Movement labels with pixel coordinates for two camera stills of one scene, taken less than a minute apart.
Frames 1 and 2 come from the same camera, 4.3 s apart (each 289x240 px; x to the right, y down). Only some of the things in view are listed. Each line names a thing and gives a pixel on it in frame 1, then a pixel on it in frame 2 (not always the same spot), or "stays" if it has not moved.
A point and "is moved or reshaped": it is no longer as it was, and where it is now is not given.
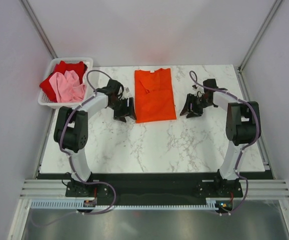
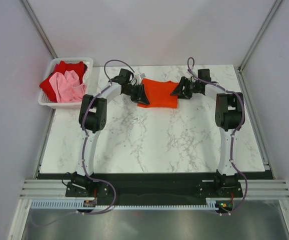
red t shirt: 48,90 stays
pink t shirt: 67,87 stays
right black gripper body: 198,103 → 190,88
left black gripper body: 121,109 → 135,92
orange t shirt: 154,95 is moved or reshaped
